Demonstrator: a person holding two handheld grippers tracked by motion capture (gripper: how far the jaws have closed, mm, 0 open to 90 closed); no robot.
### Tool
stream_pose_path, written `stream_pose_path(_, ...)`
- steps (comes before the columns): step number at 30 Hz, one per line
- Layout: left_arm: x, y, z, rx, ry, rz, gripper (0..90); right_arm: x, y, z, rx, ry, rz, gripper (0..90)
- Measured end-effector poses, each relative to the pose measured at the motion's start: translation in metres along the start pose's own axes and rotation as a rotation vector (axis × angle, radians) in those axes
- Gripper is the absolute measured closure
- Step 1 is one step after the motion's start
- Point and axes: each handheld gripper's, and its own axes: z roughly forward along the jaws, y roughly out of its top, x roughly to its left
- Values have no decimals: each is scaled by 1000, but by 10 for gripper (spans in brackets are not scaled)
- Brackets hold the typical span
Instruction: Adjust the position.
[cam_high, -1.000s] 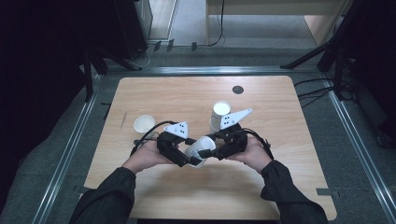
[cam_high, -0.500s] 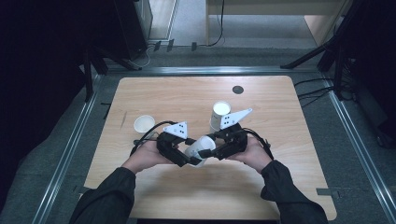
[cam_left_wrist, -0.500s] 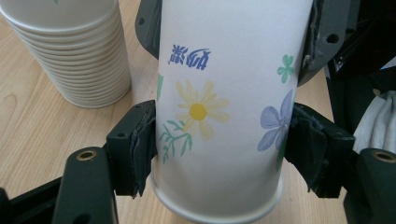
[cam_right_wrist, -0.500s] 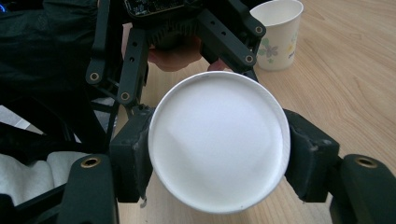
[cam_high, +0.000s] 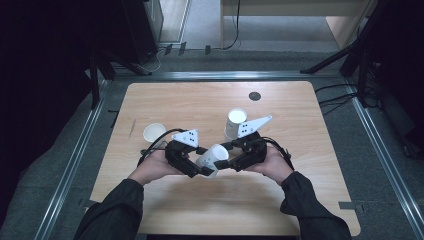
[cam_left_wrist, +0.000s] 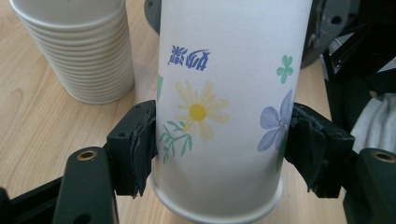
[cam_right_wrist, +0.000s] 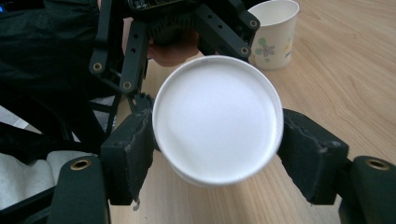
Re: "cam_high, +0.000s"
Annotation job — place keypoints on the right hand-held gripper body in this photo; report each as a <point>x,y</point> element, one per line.
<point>255,150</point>

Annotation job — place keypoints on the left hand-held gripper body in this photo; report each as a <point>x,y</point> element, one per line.
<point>176,155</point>

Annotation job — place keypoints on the single white paper cup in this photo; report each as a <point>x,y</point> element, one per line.
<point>152,131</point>
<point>213,156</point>

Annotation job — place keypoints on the person's right hand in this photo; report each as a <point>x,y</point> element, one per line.
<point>276,165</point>

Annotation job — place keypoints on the person's left hand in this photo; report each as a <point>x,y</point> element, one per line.
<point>151,170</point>

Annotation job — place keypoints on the dark round table grommet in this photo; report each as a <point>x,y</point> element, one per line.
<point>255,96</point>

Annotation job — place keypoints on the black metal stand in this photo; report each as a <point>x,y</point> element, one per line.
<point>95,83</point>

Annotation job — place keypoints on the grey tape strip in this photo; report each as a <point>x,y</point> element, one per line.
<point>350,206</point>

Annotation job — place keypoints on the black tripod stand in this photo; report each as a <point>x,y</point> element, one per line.
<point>333,60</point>

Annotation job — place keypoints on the black computer case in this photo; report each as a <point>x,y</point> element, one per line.
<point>140,30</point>

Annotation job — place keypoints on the light wooden desk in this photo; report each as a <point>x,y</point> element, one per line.
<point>283,8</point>

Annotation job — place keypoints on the dark curtain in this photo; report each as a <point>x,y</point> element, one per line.
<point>40,83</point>
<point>406,66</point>

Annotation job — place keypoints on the metal floor rail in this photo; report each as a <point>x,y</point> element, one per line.
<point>233,75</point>
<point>71,170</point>
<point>383,160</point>

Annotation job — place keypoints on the small black floor bracket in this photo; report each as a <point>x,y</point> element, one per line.
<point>182,48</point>
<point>207,49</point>
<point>168,49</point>

